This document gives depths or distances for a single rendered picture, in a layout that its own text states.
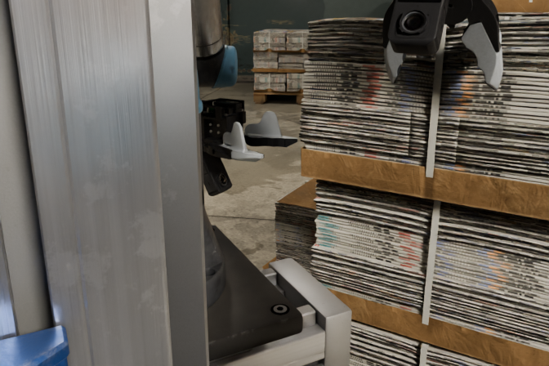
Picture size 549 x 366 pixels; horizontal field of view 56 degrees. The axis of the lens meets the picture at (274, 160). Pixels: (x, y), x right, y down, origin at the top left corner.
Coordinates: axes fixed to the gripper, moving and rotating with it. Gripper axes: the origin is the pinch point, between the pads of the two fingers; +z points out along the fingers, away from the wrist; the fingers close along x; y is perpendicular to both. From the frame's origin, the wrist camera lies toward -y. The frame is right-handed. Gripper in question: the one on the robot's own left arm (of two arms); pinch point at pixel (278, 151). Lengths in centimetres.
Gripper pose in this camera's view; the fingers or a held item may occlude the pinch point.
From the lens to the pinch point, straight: 83.1
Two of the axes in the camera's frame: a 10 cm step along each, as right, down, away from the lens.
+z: 8.7, 1.4, -4.7
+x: 4.9, -2.5, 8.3
